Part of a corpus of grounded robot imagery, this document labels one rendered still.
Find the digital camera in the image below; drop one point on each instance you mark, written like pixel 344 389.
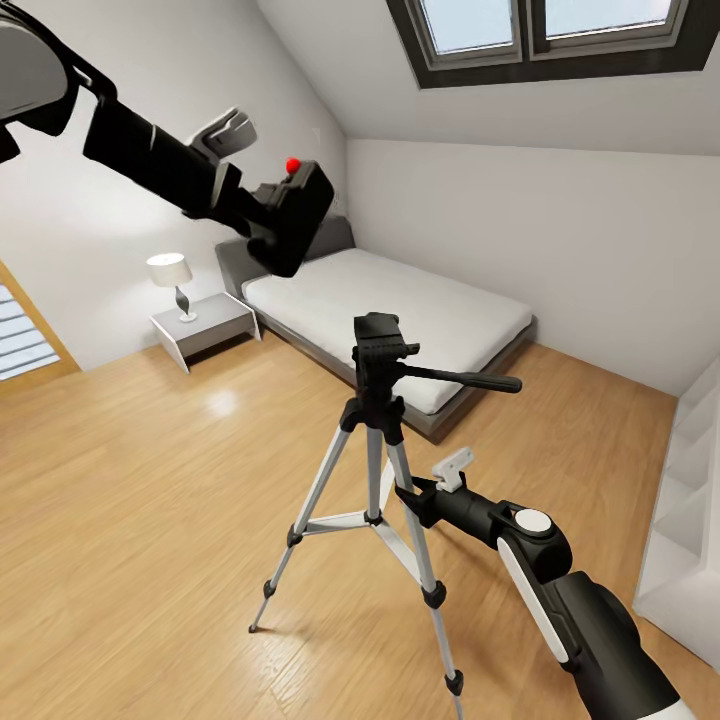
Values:
pixel 300 203

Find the camera tripod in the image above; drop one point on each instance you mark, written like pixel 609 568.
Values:
pixel 379 344

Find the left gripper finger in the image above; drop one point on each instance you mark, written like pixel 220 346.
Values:
pixel 233 221
pixel 247 206

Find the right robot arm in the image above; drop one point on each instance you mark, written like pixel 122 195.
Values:
pixel 589 630

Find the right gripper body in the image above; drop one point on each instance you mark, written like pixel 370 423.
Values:
pixel 434 505

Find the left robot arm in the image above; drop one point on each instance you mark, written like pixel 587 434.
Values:
pixel 39 78

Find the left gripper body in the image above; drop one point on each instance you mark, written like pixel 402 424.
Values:
pixel 176 173

